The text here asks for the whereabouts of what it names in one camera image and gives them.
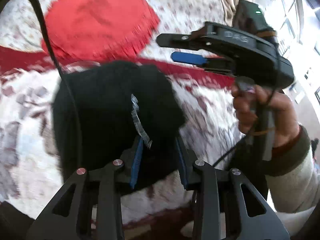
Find red and white plush blanket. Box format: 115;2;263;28
0;45;270;230

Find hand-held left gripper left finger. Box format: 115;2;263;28
26;136;145;240

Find floral bedsheet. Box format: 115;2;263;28
0;0;233;55

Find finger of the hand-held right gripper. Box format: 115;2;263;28
156;32;208;49
171;51;235;75

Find bright window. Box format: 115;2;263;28
262;0;320;80

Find black cable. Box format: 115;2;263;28
212;90;275;167
17;0;83;170

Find black pants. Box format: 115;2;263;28
51;60;187;197

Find beige cloth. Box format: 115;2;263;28
220;0;265;28

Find person's right hand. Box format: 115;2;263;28
231;79;300;148

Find red ruffled round cushion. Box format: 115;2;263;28
41;0;160;67

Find person's right forearm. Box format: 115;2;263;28
230;125;320;214

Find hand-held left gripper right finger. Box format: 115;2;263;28
175;136;290;240

